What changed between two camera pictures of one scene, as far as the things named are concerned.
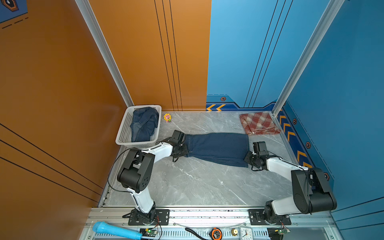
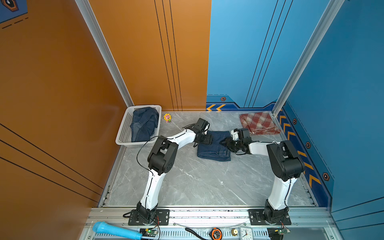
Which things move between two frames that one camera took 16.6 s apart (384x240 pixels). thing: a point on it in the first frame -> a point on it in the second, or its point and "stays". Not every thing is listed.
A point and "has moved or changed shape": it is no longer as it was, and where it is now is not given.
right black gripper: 246,159 -> 228,140
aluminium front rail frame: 187,223 stays
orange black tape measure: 216,234 stays
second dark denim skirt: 145,123 stays
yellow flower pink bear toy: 167,117 stays
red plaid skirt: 259,123 stays
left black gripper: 185,151 -> 209,140
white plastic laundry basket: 140,126 stays
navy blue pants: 224,148 has moved or changed shape
